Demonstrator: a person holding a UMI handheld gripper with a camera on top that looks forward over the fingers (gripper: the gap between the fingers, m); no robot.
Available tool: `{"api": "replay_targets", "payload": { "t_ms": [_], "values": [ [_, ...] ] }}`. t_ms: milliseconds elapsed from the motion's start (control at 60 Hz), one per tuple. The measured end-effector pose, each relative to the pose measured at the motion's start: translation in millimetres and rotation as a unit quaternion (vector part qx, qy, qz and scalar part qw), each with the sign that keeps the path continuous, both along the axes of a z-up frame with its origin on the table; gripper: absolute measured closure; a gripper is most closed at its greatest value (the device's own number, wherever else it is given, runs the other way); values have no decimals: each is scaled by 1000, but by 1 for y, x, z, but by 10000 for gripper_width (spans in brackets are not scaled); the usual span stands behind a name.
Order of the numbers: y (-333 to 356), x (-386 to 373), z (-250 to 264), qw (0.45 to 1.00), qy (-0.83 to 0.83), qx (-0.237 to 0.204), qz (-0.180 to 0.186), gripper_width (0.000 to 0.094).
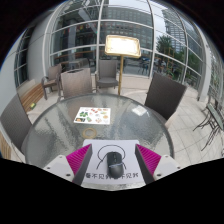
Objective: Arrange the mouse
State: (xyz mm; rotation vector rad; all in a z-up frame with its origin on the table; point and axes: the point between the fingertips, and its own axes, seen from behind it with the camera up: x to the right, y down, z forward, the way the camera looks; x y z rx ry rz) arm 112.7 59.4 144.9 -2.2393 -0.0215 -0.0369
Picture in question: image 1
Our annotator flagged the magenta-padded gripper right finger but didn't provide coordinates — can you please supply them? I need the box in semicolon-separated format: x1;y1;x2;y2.
134;143;182;185

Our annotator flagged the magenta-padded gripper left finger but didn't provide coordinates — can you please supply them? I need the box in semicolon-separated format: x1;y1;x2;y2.
43;143;94;187

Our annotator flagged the golden menu stand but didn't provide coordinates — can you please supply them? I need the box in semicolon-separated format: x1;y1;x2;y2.
104;34;142;96

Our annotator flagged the grey wicker chair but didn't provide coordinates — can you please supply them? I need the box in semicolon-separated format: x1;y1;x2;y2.
95;59;119;90
0;93;33;153
41;63;63;100
144;72;188;125
59;68;93;101

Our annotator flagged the laminated picture menu card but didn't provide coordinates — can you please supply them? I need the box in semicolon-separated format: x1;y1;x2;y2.
73;106;111;126

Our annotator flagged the green metal furniture group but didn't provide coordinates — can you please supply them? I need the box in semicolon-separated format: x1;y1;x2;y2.
193;99;224;155

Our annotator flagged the wooden slatted bench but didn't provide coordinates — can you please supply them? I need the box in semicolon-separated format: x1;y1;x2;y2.
18;83;44;113

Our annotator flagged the black computer mouse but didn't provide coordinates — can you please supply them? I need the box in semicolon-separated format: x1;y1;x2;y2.
106;151;126;179

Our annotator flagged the tan tape roll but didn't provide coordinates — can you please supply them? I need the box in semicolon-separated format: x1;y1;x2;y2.
82;127;98;140

